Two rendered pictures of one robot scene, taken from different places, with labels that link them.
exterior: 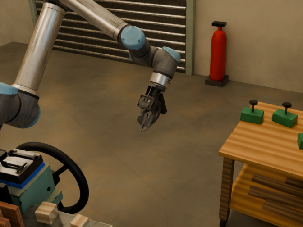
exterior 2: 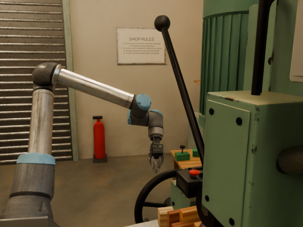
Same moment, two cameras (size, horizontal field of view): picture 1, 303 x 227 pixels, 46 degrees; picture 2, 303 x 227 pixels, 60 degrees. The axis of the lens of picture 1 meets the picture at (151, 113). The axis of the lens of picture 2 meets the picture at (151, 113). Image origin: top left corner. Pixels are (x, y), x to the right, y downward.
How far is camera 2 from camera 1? 103 cm
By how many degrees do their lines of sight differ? 42
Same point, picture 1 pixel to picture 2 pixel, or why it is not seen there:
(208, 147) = (134, 199)
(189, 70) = (75, 156)
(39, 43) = (46, 121)
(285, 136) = not seen: hidden behind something
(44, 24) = (45, 106)
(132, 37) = (145, 101)
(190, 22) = (73, 119)
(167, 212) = not seen: outside the picture
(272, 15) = not seen: hidden behind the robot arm
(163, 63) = (158, 120)
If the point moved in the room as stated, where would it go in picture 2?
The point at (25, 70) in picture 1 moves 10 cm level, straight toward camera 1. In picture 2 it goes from (41, 147) to (55, 151)
